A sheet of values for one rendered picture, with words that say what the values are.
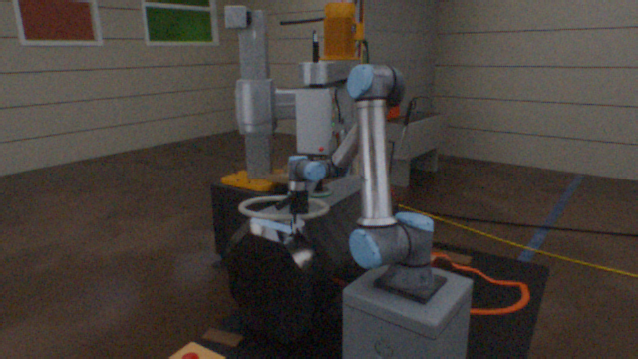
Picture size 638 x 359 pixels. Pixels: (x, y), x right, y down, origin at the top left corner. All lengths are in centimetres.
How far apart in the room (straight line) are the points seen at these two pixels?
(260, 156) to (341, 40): 108
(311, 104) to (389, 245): 140
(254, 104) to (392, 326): 212
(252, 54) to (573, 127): 516
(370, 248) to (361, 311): 32
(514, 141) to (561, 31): 166
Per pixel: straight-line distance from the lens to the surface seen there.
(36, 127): 821
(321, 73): 273
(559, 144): 738
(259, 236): 257
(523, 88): 738
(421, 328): 168
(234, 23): 334
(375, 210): 159
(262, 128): 340
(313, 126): 279
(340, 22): 340
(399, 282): 177
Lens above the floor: 177
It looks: 17 degrees down
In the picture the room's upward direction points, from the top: 1 degrees counter-clockwise
